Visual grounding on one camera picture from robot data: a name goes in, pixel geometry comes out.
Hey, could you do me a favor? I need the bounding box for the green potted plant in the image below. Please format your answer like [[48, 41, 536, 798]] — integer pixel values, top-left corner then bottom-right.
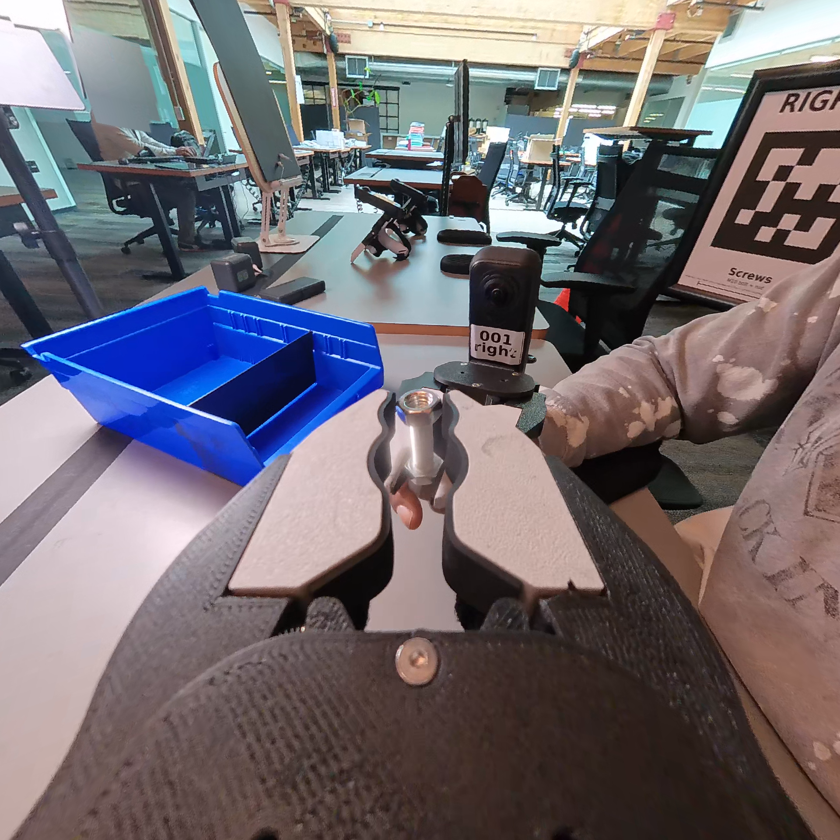
[[341, 69, 385, 109]]

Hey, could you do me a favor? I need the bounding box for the brown top desk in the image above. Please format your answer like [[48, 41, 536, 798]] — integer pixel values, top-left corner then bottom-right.
[[0, 187, 60, 342]]

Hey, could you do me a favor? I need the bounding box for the studio light panel on stand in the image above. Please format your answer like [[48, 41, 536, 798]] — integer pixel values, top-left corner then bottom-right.
[[0, 20, 106, 382]]

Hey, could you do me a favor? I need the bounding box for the brown chair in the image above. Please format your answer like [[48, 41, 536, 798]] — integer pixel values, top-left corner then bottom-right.
[[449, 172, 490, 231]]

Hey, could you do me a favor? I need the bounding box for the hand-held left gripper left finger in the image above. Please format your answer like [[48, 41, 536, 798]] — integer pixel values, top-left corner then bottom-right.
[[226, 388, 396, 599]]

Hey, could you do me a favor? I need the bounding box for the black monitor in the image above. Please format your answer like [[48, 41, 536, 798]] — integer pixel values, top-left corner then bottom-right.
[[441, 59, 471, 217]]

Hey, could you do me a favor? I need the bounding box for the steel hex nut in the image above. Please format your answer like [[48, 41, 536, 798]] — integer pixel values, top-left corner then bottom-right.
[[398, 389, 441, 422]]

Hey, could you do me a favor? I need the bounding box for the black mesh office chair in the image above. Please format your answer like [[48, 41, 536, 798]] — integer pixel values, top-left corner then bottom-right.
[[495, 143, 723, 371]]

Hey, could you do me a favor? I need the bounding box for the black phone mount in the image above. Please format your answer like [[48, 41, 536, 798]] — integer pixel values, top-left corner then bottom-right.
[[350, 180, 431, 263]]

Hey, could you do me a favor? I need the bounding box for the steel hex bolt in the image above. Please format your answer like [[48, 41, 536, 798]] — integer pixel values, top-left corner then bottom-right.
[[402, 420, 444, 487]]

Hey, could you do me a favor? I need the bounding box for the flat black box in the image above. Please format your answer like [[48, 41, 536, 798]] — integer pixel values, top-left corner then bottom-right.
[[261, 277, 326, 305]]

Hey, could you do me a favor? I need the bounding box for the dark top desk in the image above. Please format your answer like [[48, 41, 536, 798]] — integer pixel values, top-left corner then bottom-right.
[[77, 154, 249, 280], [344, 164, 447, 191]]

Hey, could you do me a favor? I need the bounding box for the blue plastic bin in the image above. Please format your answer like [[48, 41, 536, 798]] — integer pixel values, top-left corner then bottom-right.
[[21, 287, 385, 487]]

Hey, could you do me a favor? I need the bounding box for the small black camera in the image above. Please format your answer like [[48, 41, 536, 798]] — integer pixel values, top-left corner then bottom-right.
[[210, 252, 257, 293]]

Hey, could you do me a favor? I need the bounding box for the row of black office chairs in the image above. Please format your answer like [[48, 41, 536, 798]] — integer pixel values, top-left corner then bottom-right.
[[489, 128, 624, 227]]

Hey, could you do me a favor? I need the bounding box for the person's right forearm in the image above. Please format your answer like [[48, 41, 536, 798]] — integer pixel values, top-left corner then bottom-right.
[[538, 256, 840, 468]]

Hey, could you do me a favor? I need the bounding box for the tall wooden desk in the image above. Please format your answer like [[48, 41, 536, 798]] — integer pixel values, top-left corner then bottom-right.
[[584, 126, 713, 142]]

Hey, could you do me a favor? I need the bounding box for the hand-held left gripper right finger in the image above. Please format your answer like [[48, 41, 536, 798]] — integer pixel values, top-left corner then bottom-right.
[[441, 390, 606, 599]]

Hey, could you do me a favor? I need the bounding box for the framed marker board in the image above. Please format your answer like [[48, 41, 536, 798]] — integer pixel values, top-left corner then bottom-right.
[[668, 62, 840, 309]]

